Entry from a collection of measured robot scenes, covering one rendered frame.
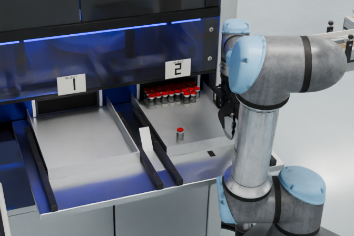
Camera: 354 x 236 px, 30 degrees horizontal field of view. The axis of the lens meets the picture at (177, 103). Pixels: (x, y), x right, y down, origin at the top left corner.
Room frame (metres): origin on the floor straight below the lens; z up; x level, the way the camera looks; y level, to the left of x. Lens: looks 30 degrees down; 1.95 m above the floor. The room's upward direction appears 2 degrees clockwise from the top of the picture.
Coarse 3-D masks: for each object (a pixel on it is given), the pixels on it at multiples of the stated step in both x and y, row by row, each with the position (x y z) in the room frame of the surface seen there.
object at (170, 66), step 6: (180, 60) 1.87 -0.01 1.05; (186, 60) 1.87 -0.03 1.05; (168, 66) 1.85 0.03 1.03; (174, 66) 1.86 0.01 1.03; (186, 66) 1.87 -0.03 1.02; (168, 72) 1.85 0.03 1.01; (174, 72) 1.86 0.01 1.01; (180, 72) 1.87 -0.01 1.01; (186, 72) 1.87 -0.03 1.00; (168, 78) 1.85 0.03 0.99
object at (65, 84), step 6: (60, 78) 1.73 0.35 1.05; (66, 78) 1.73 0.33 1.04; (72, 78) 1.74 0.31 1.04; (78, 78) 1.75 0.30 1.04; (84, 78) 1.75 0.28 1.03; (60, 84) 1.73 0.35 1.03; (66, 84) 1.73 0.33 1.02; (72, 84) 1.74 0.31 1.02; (78, 84) 1.75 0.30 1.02; (84, 84) 1.75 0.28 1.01; (60, 90) 1.73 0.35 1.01; (66, 90) 1.73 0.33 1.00; (72, 90) 1.74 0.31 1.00; (78, 90) 1.75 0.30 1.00; (84, 90) 1.75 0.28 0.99
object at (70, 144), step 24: (48, 120) 1.76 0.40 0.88; (72, 120) 1.76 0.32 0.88; (96, 120) 1.77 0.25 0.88; (120, 120) 1.71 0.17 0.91; (48, 144) 1.62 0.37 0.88; (72, 144) 1.62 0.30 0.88; (96, 144) 1.63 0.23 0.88; (120, 144) 1.63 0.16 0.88; (48, 168) 1.46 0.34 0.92; (72, 168) 1.47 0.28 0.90; (96, 168) 1.50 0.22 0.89
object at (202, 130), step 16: (208, 96) 1.94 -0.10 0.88; (144, 112) 1.77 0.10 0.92; (160, 112) 1.82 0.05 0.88; (176, 112) 1.83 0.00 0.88; (192, 112) 1.83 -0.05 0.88; (208, 112) 1.83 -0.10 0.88; (160, 128) 1.73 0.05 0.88; (176, 128) 1.73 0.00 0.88; (192, 128) 1.73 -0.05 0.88; (208, 128) 1.74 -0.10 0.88; (176, 144) 1.64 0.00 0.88; (192, 144) 1.60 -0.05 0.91; (208, 144) 1.62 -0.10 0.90; (224, 144) 1.64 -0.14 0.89
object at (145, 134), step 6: (144, 132) 1.63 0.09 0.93; (144, 138) 1.62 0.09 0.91; (150, 138) 1.63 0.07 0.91; (144, 144) 1.61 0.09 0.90; (150, 144) 1.61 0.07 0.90; (144, 150) 1.60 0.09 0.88; (150, 150) 1.60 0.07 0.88; (150, 156) 1.57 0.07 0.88; (156, 156) 1.57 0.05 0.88; (156, 162) 1.54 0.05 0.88; (156, 168) 1.52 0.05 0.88; (162, 168) 1.52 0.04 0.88
